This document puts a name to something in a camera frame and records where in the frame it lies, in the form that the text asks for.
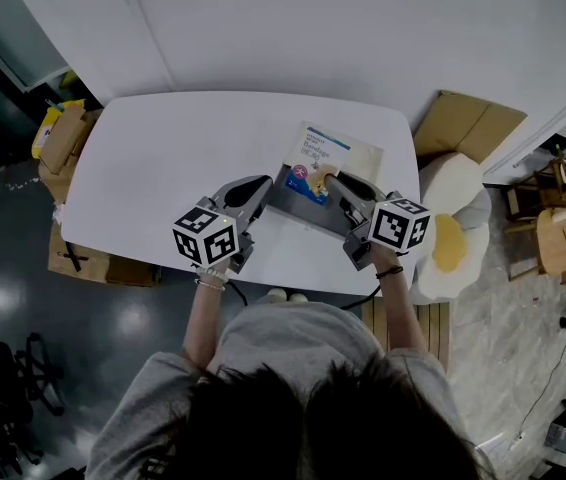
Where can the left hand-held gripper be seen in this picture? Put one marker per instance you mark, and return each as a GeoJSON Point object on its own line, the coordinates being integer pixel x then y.
{"type": "Point", "coordinates": [205, 240]}

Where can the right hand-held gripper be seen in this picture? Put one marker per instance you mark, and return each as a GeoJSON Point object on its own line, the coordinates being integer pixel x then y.
{"type": "Point", "coordinates": [400, 225]}

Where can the grey drawer box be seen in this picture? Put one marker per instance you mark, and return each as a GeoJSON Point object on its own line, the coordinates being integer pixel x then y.
{"type": "Point", "coordinates": [363, 155]}

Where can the blue printed packet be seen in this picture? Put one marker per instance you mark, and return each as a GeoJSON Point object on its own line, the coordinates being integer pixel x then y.
{"type": "Point", "coordinates": [313, 148]}

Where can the person's right forearm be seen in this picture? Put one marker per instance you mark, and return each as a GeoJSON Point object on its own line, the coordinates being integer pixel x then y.
{"type": "Point", "coordinates": [398, 313]}

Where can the person's left forearm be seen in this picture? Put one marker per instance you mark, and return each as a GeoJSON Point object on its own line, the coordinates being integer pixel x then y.
{"type": "Point", "coordinates": [203, 323]}

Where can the open brown cardboard box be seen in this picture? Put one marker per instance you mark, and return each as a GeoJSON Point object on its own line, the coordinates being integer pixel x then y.
{"type": "Point", "coordinates": [65, 138]}

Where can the fried egg shaped cushion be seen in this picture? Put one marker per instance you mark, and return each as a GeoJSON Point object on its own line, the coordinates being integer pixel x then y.
{"type": "Point", "coordinates": [448, 183]}

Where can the person's right shoe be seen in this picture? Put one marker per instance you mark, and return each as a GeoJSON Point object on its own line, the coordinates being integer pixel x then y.
{"type": "Point", "coordinates": [298, 297]}

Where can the flattened brown cardboard sheet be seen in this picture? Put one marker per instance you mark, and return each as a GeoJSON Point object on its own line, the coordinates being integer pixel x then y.
{"type": "Point", "coordinates": [468, 123]}

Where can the person's grey shirt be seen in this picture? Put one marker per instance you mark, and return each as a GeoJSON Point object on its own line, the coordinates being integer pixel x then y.
{"type": "Point", "coordinates": [298, 333]}

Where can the wooden slatted pallet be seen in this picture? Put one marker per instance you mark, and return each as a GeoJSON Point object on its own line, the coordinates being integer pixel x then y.
{"type": "Point", "coordinates": [435, 328]}

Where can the wooden chair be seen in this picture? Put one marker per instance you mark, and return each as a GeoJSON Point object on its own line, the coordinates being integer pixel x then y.
{"type": "Point", "coordinates": [538, 193]}

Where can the crumpled white paper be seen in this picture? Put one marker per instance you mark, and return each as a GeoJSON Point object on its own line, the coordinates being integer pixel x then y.
{"type": "Point", "coordinates": [59, 213]}

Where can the yellow bag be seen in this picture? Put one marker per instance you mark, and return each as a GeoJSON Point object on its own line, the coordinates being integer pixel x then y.
{"type": "Point", "coordinates": [43, 133]}

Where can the round wooden stool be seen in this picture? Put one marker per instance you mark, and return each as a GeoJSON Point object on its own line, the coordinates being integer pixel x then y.
{"type": "Point", "coordinates": [560, 243]}

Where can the grey framed glass panel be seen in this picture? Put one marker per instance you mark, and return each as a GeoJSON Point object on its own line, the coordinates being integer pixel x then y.
{"type": "Point", "coordinates": [8, 38]}

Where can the black swivel office chair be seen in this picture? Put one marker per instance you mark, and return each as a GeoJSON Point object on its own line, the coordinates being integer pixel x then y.
{"type": "Point", "coordinates": [3, 363]}

